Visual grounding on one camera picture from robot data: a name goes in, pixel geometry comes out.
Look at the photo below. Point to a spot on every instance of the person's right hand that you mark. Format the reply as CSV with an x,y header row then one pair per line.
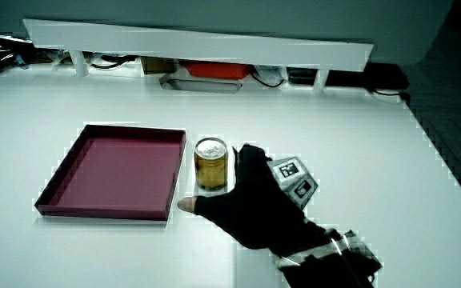
x,y
254,212

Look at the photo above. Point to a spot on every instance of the gold red bull can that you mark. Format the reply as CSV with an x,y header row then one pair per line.
x,y
211,166

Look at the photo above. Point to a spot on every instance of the person's right forearm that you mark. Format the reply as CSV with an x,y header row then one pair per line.
x,y
326,268

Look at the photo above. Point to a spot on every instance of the white desk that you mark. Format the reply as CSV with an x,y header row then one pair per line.
x,y
334,128

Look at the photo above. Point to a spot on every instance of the white desk shelf riser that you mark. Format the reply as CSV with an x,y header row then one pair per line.
x,y
198,44

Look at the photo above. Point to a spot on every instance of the maroon shallow tray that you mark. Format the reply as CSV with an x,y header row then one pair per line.
x,y
118,176

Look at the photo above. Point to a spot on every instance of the small black device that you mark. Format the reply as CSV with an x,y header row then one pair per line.
x,y
301,76

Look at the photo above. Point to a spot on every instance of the orange box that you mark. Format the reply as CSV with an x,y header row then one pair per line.
x,y
216,69

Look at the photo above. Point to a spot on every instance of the brown cardboard box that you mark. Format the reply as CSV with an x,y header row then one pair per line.
x,y
157,65

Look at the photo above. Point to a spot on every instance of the large black box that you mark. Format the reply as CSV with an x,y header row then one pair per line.
x,y
378,76

